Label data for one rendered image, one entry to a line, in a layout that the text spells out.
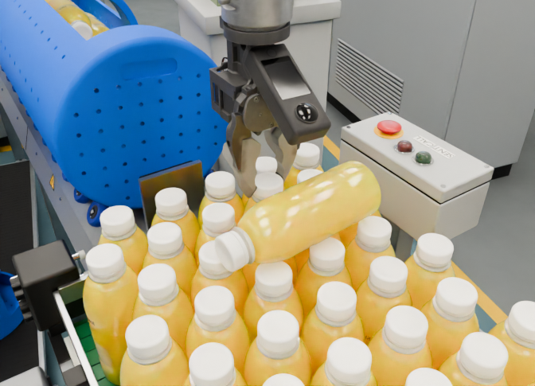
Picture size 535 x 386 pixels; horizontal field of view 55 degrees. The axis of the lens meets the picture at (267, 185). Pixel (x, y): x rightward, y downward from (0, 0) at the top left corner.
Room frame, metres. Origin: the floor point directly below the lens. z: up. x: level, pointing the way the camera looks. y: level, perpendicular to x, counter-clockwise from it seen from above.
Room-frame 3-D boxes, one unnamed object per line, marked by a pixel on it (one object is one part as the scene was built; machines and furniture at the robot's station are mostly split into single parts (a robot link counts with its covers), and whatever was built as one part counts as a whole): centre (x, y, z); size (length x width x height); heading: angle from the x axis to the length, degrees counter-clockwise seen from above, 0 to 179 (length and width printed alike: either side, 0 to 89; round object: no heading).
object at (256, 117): (0.56, 0.02, 1.24); 0.09 x 0.08 x 0.12; 33
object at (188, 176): (0.65, 0.15, 0.99); 0.10 x 0.02 x 0.12; 123
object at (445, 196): (0.63, -0.21, 1.05); 0.20 x 0.10 x 0.10; 33
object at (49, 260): (0.51, 0.29, 0.95); 0.10 x 0.07 x 0.10; 123
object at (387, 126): (0.68, -0.18, 1.11); 0.04 x 0.04 x 0.01
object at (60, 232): (1.50, 0.77, 0.31); 0.06 x 0.06 x 0.63; 33
